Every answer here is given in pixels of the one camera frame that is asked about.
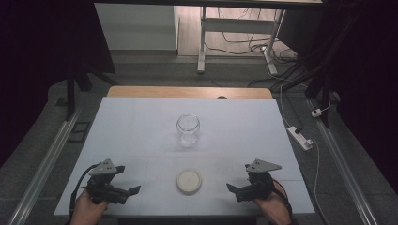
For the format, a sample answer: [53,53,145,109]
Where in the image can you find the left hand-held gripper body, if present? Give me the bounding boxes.
[85,157,130,206]

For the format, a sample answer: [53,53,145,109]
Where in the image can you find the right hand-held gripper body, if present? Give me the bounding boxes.
[235,158,283,203]

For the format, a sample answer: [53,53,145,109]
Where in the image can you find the beige round jar lid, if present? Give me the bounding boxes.
[176,169,203,196]

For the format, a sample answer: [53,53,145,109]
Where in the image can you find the clear glass jar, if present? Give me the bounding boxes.
[176,113,201,148]

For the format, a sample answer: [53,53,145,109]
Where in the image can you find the person's left hand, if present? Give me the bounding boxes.
[69,188,109,225]

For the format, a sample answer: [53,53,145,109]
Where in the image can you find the person's right hand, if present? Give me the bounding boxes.
[254,180,294,225]

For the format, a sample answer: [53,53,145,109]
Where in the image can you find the white foam board mat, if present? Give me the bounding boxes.
[54,97,315,218]

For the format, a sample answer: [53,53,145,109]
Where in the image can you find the white power strip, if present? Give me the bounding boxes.
[286,126,314,152]

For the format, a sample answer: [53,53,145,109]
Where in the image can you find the black metal stand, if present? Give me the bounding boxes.
[54,64,120,122]
[304,62,337,129]

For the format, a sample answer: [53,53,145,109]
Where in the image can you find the wooden table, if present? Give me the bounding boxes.
[106,86,274,100]

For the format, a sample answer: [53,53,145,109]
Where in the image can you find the black curtain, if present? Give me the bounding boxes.
[278,0,398,195]
[0,0,116,167]

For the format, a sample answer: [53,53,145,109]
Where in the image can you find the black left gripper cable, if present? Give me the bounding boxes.
[69,162,101,219]

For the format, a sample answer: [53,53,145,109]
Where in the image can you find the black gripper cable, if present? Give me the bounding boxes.
[69,162,101,219]
[271,178,295,221]

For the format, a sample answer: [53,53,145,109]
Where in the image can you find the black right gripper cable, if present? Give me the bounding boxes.
[271,178,295,221]

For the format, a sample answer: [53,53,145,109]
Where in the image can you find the black floor bracket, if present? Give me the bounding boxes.
[67,121,92,144]

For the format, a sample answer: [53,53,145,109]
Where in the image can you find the aluminium rail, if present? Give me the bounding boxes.
[6,107,83,225]
[308,98,379,225]

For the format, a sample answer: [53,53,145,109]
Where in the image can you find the thin white cable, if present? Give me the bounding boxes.
[311,140,321,201]

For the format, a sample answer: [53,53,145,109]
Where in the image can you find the white power strip cable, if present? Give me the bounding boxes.
[279,83,293,128]

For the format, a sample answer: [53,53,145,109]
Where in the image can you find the bundle of black cables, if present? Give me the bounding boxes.
[247,59,314,93]

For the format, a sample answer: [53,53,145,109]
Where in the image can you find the tangle of floor cables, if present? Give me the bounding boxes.
[205,7,299,65]

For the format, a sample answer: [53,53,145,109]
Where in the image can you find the white desk frame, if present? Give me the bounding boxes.
[196,6,286,76]

